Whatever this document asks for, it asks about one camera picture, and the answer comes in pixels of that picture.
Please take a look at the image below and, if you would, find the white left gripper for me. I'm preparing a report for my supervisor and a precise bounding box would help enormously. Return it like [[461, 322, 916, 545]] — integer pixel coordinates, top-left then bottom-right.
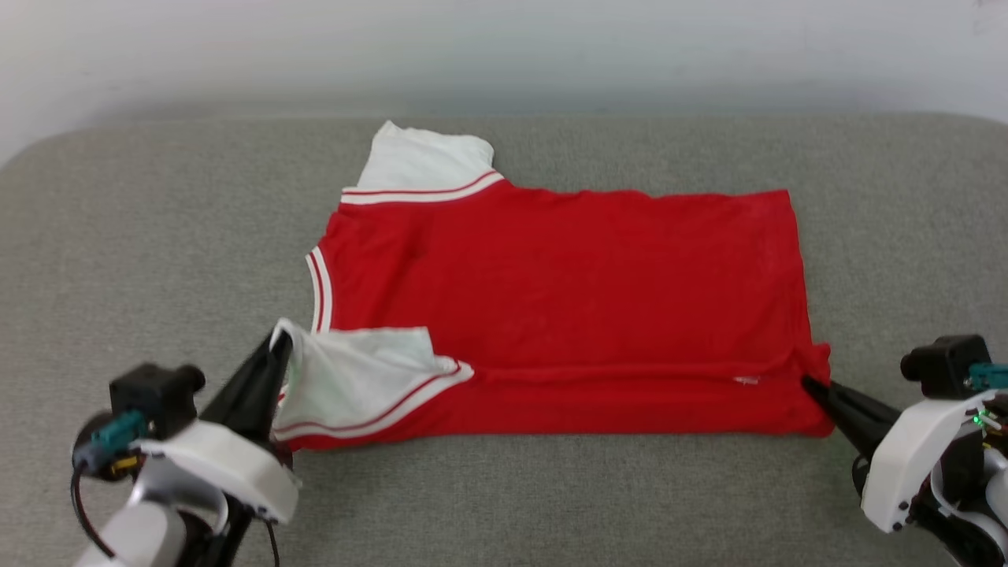
[[134, 331, 302, 524]]

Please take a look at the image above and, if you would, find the red shirt with white sleeves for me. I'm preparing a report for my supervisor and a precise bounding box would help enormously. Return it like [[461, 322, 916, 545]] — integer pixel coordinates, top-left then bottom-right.
[[272, 120, 836, 452]]

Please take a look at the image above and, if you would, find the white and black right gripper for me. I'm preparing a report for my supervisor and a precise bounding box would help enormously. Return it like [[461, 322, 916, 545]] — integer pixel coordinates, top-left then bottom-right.
[[802, 376, 989, 534]]

